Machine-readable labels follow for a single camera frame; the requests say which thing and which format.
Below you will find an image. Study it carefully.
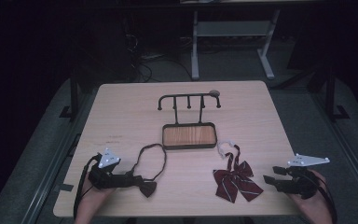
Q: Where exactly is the dark bow tie with strap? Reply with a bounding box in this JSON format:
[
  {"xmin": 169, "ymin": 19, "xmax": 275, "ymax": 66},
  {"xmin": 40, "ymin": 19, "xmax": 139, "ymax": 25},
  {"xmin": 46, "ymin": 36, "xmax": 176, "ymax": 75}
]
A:
[{"xmin": 131, "ymin": 143, "xmax": 168, "ymax": 199}]

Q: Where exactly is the person's left hand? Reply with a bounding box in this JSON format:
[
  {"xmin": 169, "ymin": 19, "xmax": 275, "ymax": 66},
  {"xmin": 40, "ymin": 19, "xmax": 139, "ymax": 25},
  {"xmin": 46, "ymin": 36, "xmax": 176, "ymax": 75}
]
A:
[{"xmin": 79, "ymin": 175, "xmax": 117, "ymax": 207}]

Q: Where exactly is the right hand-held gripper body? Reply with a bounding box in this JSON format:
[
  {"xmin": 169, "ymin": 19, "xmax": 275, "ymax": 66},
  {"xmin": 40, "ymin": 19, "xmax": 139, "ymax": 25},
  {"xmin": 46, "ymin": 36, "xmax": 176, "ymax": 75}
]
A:
[{"xmin": 282, "ymin": 153, "xmax": 331, "ymax": 201}]

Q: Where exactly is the bundle of black floor cables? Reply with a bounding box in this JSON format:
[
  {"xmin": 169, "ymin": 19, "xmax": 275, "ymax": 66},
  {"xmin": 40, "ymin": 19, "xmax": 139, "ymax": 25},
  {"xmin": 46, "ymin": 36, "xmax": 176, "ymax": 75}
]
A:
[{"xmin": 123, "ymin": 32, "xmax": 194, "ymax": 84}]

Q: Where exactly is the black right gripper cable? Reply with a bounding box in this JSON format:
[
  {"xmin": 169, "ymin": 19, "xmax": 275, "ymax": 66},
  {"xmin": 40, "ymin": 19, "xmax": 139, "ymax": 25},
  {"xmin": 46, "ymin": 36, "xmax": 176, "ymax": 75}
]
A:
[{"xmin": 304, "ymin": 172, "xmax": 338, "ymax": 224}]

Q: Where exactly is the person's right hand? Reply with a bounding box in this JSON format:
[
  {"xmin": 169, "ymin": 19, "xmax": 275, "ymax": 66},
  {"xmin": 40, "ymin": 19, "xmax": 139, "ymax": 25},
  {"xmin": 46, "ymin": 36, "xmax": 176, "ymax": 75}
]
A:
[{"xmin": 287, "ymin": 169, "xmax": 329, "ymax": 220}]

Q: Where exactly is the black rack with wooden base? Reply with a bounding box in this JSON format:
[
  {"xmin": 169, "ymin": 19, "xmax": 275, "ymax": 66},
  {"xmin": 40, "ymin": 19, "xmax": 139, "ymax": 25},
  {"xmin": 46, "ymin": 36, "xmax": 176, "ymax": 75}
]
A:
[{"xmin": 157, "ymin": 91, "xmax": 222, "ymax": 151}]

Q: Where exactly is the metal floor rail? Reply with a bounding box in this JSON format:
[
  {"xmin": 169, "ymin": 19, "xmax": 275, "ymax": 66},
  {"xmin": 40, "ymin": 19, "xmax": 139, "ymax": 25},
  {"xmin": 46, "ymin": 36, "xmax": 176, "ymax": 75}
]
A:
[
  {"xmin": 310, "ymin": 92, "xmax": 358, "ymax": 203},
  {"xmin": 21, "ymin": 92, "xmax": 91, "ymax": 224}
]

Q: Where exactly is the red striped bow tie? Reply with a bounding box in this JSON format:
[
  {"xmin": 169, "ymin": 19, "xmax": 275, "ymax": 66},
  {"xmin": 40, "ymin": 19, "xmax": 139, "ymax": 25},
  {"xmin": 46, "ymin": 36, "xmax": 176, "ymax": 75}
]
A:
[{"xmin": 213, "ymin": 140, "xmax": 265, "ymax": 204}]

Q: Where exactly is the black metal stand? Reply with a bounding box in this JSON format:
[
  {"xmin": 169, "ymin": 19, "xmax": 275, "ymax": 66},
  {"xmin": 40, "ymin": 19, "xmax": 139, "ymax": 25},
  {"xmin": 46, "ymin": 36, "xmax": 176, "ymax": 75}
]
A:
[
  {"xmin": 59, "ymin": 70, "xmax": 82, "ymax": 123},
  {"xmin": 323, "ymin": 66, "xmax": 351, "ymax": 123}
]

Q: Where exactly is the white metal desk frame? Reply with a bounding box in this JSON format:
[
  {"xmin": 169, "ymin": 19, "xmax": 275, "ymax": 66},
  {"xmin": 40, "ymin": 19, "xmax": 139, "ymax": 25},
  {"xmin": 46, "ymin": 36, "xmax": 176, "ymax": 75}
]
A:
[{"xmin": 190, "ymin": 8, "xmax": 282, "ymax": 81}]

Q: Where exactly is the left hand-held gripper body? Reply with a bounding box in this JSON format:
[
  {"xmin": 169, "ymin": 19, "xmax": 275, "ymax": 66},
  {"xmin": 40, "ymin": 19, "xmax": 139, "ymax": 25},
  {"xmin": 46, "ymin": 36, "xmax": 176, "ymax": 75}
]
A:
[{"xmin": 88, "ymin": 147, "xmax": 129, "ymax": 190}]

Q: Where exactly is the grey tape piece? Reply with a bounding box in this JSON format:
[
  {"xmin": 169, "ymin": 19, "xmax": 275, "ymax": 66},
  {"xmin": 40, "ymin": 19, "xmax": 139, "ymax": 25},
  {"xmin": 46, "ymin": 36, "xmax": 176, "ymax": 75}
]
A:
[{"xmin": 53, "ymin": 183, "xmax": 75, "ymax": 192}]

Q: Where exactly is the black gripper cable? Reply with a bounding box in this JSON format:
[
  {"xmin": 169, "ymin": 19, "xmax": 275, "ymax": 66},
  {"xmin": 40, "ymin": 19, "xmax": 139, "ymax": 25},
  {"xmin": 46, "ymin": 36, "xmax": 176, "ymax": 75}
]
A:
[
  {"xmin": 72, "ymin": 153, "xmax": 103, "ymax": 220},
  {"xmin": 304, "ymin": 172, "xmax": 338, "ymax": 224}
]

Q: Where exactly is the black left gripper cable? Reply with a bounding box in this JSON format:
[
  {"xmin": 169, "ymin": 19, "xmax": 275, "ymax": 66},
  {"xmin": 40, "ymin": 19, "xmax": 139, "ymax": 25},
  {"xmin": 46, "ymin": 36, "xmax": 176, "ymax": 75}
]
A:
[{"xmin": 72, "ymin": 153, "xmax": 103, "ymax": 220}]

